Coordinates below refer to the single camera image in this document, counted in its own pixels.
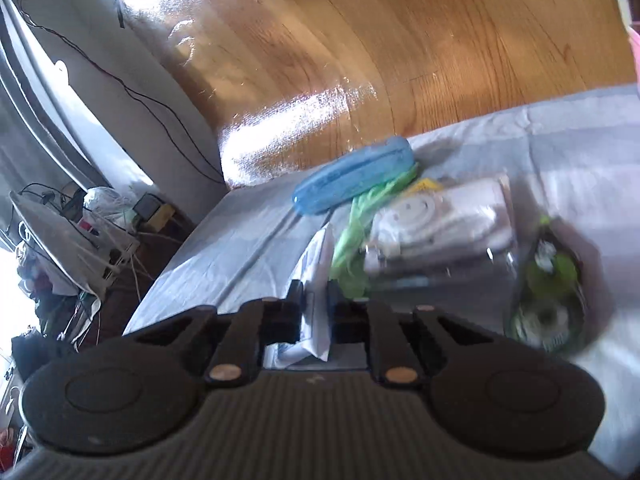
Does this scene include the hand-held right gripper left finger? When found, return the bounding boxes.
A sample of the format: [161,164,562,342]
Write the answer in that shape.
[131,280,306,387]

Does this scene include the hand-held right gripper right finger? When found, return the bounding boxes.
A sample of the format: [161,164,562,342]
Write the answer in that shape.
[327,280,505,387]

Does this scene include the white plastic bag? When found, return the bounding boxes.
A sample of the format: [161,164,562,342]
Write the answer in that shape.
[276,222,337,362]
[82,186,137,231]

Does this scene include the green plastic bag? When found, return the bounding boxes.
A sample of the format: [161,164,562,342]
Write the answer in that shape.
[331,164,420,297]

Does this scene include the blue zip case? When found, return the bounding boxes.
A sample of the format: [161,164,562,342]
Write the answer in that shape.
[292,135,416,217]

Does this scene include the yellow box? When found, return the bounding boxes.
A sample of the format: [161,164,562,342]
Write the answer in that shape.
[149,201,175,227]

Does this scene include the white power strip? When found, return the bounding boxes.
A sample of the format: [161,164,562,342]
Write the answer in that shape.
[97,227,142,283]

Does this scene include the small black box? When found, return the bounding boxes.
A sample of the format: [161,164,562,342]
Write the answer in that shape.
[135,192,161,217]

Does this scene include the clear bag green items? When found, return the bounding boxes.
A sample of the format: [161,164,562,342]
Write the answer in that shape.
[504,215,587,357]

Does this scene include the white ironing board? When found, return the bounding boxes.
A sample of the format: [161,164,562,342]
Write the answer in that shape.
[9,189,122,302]

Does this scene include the dark clothes pile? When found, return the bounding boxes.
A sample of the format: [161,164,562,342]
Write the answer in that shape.
[14,242,83,346]

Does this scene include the pink cloth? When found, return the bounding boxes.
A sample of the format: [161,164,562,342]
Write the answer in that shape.
[627,25,640,86]

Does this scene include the clear pack with white cable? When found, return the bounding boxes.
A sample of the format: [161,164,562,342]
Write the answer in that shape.
[363,175,517,283]

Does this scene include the black wall cable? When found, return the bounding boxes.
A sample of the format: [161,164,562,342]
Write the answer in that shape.
[9,0,225,183]

